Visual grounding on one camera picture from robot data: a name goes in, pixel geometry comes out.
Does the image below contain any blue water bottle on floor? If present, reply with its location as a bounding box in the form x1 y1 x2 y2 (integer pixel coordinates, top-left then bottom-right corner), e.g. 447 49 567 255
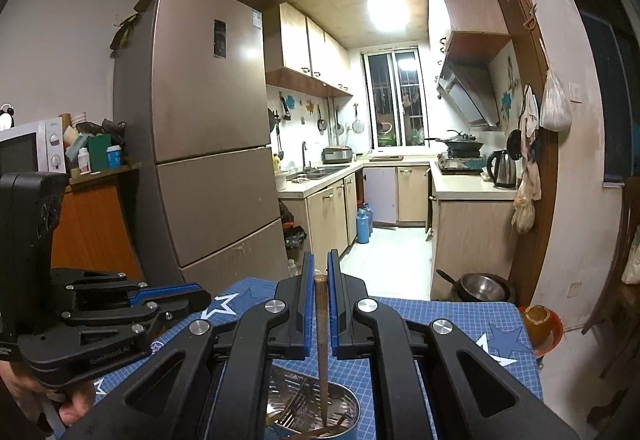
356 208 370 244

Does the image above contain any steel pot on floor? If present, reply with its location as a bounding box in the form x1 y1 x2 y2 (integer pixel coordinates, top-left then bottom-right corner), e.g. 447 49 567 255
436 269 515 302

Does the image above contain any steel utensil holder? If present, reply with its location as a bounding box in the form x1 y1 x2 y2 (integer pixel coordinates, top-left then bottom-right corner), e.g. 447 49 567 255
264 365 360 439

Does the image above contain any white microwave oven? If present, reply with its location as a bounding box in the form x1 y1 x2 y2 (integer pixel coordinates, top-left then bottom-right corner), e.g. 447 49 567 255
0 117 66 174

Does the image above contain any blue star-pattern tablecloth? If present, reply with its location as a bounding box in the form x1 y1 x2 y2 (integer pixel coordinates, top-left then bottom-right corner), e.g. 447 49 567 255
94 278 544 439

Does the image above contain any person's left hand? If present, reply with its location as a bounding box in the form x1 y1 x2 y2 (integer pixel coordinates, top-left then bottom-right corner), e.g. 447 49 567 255
1 361 96 426

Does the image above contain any green box on cabinet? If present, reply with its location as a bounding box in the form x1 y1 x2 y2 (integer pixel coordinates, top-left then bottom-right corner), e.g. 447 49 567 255
87 134 111 172

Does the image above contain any orange bowl on stool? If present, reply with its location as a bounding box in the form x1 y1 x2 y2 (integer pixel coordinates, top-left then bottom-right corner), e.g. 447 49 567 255
518 304 564 359

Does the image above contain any orange wooden cabinet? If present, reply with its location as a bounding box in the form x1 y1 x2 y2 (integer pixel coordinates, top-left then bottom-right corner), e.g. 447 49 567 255
51 163 143 281

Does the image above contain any steel electric kettle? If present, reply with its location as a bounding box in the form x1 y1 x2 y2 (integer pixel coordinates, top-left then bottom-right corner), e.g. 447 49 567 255
486 150 516 189

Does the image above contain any black wok on stove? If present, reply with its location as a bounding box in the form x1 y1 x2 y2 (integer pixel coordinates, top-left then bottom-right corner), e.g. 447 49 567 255
426 130 484 158

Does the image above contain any wooden chopstick pair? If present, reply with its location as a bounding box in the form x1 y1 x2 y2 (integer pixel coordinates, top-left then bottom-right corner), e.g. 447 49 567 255
314 274 329 426

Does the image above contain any beige three-door refrigerator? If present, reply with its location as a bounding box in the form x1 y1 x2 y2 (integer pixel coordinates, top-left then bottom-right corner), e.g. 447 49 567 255
113 0 288 294

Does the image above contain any kitchen window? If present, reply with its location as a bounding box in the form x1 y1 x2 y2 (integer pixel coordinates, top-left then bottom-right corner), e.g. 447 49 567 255
362 47 427 148

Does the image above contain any steel range hood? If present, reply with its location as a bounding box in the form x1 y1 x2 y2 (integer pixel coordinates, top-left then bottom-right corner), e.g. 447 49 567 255
438 62 500 131

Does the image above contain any white hanging plastic bag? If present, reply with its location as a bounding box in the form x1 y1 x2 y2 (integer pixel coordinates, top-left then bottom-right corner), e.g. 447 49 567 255
539 68 573 132

